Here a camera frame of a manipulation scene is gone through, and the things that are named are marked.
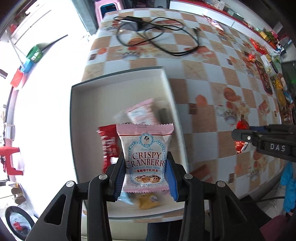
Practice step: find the pile of assorted snacks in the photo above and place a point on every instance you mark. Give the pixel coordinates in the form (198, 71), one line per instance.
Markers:
(283, 97)

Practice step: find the light blue snack bar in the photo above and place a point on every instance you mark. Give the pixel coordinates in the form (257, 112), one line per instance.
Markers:
(126, 197)

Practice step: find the white shallow box dark rim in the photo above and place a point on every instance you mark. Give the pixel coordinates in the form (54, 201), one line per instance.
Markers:
(95, 102)

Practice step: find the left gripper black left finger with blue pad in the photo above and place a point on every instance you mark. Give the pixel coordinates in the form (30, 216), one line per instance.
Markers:
(116, 173)

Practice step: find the red plastic stool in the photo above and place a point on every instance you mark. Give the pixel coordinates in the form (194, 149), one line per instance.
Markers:
(7, 152)

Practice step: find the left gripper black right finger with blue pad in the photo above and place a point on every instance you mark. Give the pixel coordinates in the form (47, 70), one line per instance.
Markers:
(174, 174)

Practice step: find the black power adapter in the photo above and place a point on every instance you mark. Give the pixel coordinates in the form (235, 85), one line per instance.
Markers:
(132, 23)

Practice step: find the red orange candy wrapper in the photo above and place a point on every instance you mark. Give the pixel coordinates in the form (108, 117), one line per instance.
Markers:
(251, 57)

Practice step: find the dark red chocolate box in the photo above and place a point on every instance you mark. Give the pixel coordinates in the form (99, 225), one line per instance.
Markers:
(264, 77)

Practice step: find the yellow snack packet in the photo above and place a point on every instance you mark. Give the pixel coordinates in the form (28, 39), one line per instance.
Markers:
(147, 201)

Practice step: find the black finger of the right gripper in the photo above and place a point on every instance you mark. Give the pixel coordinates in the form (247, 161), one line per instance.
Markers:
(275, 131)

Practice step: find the green basin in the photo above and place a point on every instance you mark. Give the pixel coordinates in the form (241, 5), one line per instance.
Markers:
(36, 52)

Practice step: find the small red candy packet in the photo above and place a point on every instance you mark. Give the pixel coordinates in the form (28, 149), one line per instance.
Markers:
(240, 137)

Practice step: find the pink crispy cranberry packet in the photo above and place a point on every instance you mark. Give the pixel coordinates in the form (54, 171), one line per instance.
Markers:
(142, 113)

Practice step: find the red basin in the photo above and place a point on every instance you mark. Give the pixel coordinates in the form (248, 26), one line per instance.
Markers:
(17, 78)

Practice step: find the red snack packet white characters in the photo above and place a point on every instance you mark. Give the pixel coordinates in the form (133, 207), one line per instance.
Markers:
(109, 139)

